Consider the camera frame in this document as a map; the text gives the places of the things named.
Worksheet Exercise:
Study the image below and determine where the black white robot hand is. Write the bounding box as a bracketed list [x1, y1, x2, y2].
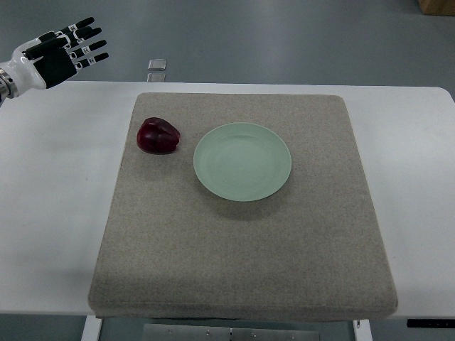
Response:
[1, 17, 109, 96]

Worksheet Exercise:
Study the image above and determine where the red apple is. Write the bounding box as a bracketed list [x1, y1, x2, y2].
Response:
[136, 117, 181, 154]

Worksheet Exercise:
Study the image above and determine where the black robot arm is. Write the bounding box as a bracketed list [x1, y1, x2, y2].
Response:
[0, 68, 18, 105]

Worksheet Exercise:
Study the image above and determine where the lower floor metal plate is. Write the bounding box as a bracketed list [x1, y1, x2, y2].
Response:
[146, 72, 166, 82]

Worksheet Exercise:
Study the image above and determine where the floor metal plate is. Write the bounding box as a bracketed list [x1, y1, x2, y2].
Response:
[148, 59, 167, 71]
[146, 72, 166, 82]

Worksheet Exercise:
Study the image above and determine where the upper floor metal plate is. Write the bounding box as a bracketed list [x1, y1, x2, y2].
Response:
[148, 59, 167, 71]

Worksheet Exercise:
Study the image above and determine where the pale green plate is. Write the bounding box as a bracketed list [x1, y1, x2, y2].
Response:
[193, 122, 292, 202]

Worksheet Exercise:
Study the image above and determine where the beige fabric mat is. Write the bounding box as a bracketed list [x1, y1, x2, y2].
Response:
[88, 93, 398, 322]

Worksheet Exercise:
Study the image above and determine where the cardboard box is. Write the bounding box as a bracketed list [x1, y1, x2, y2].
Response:
[417, 0, 455, 16]

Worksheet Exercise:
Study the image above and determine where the black table control panel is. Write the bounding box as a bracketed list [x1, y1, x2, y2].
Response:
[407, 319, 455, 329]

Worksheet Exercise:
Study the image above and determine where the white table leg frame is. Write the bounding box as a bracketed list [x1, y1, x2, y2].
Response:
[80, 315, 102, 341]

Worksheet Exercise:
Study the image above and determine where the grey metal base plate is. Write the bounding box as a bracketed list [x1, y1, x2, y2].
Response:
[141, 324, 320, 341]

